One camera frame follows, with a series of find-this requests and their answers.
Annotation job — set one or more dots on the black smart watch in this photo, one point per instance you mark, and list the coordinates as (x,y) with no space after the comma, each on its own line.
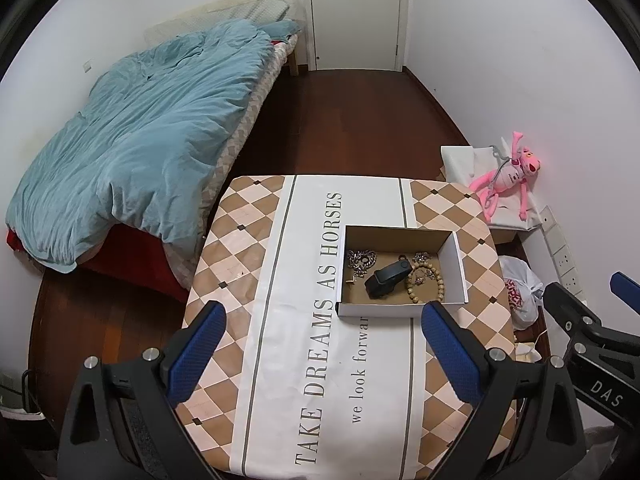
(383,281)

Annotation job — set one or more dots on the teal blue duvet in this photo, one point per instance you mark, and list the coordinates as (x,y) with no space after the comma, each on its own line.
(143,146)

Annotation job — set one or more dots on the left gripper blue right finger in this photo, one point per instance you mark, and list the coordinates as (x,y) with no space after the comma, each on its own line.
(459,353)

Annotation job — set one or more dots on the white pillow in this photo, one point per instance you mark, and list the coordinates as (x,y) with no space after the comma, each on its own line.
(209,14)

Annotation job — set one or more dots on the pink panther plush toy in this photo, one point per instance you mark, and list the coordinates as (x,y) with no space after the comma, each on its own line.
(513,171)

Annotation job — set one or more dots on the white cardboard box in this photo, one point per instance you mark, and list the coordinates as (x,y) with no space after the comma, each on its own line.
(437,271)

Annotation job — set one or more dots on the bed mattress patterned sheet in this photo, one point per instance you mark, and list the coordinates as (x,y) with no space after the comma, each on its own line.
(183,267)

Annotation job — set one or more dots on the checkered tablecloth with lettering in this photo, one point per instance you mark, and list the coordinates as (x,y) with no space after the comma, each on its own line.
(295,391)

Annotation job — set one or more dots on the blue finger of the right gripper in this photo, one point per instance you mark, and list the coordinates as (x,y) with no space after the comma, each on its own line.
(626,289)

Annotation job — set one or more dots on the white wall power strip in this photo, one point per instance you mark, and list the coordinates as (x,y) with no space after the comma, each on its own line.
(560,254)

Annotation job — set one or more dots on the white door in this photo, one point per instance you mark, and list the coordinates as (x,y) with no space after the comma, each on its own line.
(356,34)

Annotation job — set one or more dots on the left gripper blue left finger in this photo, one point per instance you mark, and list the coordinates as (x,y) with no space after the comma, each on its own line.
(189,350)

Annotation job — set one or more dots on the white plastic bag red print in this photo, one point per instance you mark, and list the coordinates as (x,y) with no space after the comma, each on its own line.
(525,291)

